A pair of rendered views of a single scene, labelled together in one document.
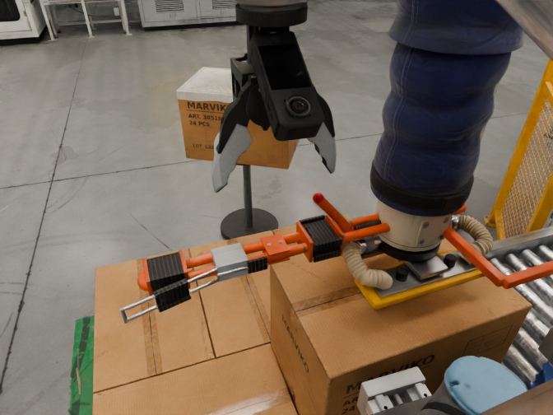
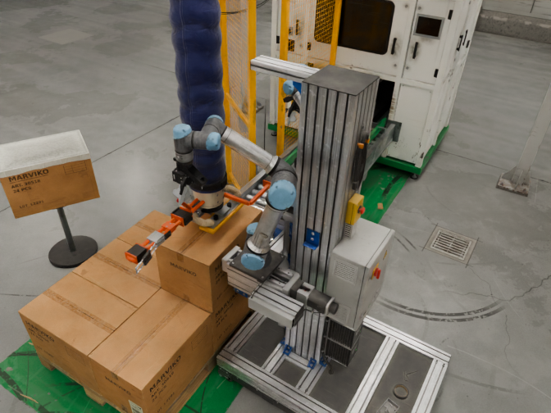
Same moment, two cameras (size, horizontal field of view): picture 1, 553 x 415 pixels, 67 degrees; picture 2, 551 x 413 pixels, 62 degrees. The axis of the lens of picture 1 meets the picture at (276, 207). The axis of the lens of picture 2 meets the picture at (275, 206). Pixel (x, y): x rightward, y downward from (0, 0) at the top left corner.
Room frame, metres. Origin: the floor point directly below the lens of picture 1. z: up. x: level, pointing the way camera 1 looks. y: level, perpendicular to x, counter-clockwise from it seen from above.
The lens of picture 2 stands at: (-1.08, 0.85, 2.76)
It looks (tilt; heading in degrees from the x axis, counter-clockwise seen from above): 37 degrees down; 318
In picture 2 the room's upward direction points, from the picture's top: 2 degrees clockwise
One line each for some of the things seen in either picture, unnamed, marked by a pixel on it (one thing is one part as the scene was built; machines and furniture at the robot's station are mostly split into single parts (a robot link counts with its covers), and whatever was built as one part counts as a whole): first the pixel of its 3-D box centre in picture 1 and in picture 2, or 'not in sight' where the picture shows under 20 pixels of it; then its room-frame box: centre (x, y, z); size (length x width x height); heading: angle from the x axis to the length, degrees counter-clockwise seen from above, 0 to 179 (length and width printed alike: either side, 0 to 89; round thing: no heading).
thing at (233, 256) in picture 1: (230, 262); (156, 239); (0.66, 0.10, 1.17); 0.07 x 0.07 x 0.04; 20
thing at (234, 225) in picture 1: (248, 190); (65, 224); (2.23, 0.19, 0.31); 0.40 x 0.40 x 0.62
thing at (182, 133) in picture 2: not in sight; (183, 138); (0.45, 0.00, 1.82); 0.09 x 0.08 x 0.11; 43
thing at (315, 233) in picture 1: (319, 237); (181, 216); (0.74, -0.10, 1.17); 0.10 x 0.08 x 0.06; 20
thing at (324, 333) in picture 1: (383, 328); (212, 248); (0.82, -0.33, 0.74); 0.60 x 0.40 x 0.40; 110
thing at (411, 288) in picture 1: (425, 271); (222, 212); (0.73, -0.37, 1.07); 0.34 x 0.10 x 0.05; 110
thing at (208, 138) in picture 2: not in sight; (207, 138); (0.39, -0.08, 1.82); 0.11 x 0.11 x 0.08; 43
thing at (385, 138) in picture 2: not in sight; (348, 183); (1.00, -1.88, 0.50); 2.31 x 0.05 x 0.19; 109
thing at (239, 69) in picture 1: (269, 64); (184, 170); (0.45, 0.01, 1.66); 0.09 x 0.08 x 0.12; 17
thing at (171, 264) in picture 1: (166, 273); (136, 253); (0.62, 0.23, 1.17); 0.08 x 0.07 x 0.05; 110
